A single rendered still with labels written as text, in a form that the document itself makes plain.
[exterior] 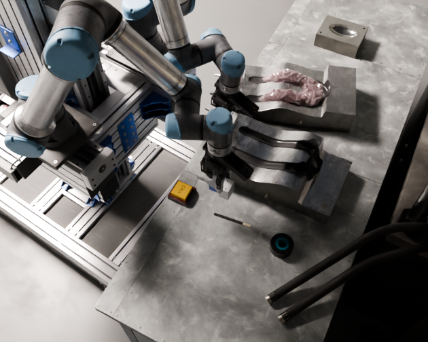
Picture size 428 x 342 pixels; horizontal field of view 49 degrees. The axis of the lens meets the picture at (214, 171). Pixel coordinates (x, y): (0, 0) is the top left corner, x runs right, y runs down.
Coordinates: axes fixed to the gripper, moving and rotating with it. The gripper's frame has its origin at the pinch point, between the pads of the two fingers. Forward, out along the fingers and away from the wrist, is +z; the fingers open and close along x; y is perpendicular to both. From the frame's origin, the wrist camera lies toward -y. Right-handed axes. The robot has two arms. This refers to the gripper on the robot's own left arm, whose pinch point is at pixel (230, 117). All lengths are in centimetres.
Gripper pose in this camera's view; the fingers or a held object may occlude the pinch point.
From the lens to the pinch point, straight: 179.7
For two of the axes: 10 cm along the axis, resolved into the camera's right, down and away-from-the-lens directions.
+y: -8.9, -4.4, 1.3
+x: -4.6, 8.1, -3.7
